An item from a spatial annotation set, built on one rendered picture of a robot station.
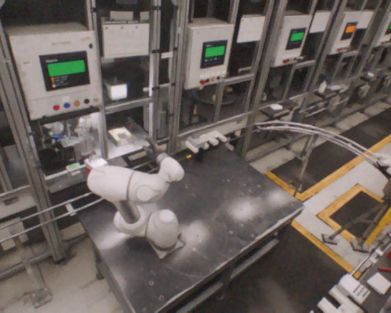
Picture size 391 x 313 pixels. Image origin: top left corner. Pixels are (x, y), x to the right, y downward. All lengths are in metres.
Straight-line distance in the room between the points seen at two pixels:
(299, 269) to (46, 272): 2.18
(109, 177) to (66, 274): 1.60
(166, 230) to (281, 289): 1.35
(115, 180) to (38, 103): 0.79
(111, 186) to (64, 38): 0.88
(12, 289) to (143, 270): 1.25
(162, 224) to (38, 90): 1.02
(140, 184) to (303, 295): 1.98
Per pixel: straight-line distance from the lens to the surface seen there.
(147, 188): 1.17
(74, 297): 2.62
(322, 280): 2.97
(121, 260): 1.91
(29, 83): 1.79
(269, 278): 2.78
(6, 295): 2.79
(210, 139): 2.56
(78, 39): 1.78
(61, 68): 1.77
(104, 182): 1.25
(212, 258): 1.94
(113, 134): 2.38
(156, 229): 1.76
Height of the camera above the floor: 2.28
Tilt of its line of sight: 36 degrees down
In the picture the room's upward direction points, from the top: 8 degrees clockwise
